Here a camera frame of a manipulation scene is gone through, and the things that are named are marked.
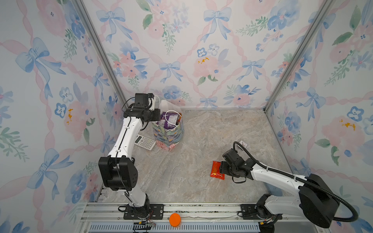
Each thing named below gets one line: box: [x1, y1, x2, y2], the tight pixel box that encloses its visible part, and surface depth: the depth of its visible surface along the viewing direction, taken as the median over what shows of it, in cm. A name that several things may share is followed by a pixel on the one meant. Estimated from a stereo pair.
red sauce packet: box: [209, 160, 225, 181], surface depth 89 cm
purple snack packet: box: [156, 111, 183, 130], surface depth 90 cm
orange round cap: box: [169, 212, 182, 228], surface depth 65 cm
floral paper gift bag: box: [152, 99, 185, 151], surface depth 90 cm
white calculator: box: [134, 133, 157, 151], surface depth 100 cm
